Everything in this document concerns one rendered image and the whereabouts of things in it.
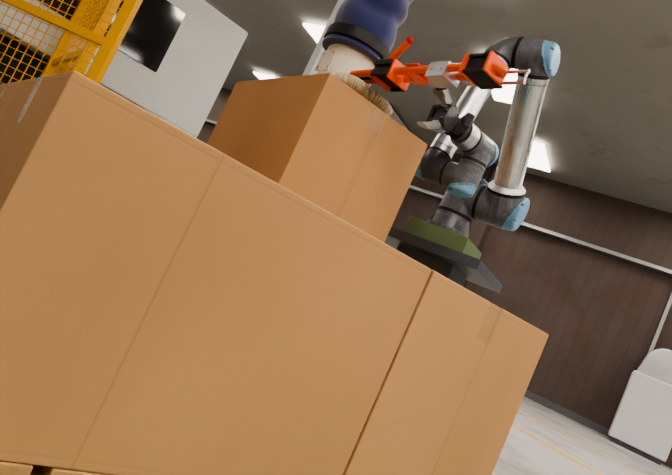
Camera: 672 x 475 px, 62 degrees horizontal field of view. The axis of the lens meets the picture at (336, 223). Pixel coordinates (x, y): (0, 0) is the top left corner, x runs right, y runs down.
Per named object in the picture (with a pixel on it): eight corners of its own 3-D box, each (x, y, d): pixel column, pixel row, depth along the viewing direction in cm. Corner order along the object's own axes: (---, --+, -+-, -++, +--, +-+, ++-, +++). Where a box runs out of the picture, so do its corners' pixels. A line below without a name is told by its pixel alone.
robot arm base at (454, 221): (433, 233, 251) (442, 213, 251) (471, 247, 240) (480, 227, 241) (418, 220, 235) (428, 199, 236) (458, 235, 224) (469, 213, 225)
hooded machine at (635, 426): (662, 464, 855) (699, 366, 871) (666, 468, 795) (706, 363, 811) (606, 436, 896) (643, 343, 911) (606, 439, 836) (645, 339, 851)
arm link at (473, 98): (493, 24, 211) (406, 164, 193) (525, 29, 204) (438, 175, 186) (497, 47, 220) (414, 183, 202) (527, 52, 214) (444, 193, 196)
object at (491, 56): (457, 70, 136) (465, 52, 136) (474, 86, 140) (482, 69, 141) (484, 69, 129) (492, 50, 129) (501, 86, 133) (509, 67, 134)
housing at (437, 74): (422, 75, 147) (429, 60, 147) (438, 89, 151) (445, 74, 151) (442, 74, 141) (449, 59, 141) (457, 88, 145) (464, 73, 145)
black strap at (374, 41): (310, 36, 187) (315, 25, 187) (358, 73, 200) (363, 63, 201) (350, 29, 169) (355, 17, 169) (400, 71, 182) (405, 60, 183)
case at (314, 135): (185, 185, 189) (236, 81, 193) (278, 230, 212) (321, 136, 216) (264, 212, 140) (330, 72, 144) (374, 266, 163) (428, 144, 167)
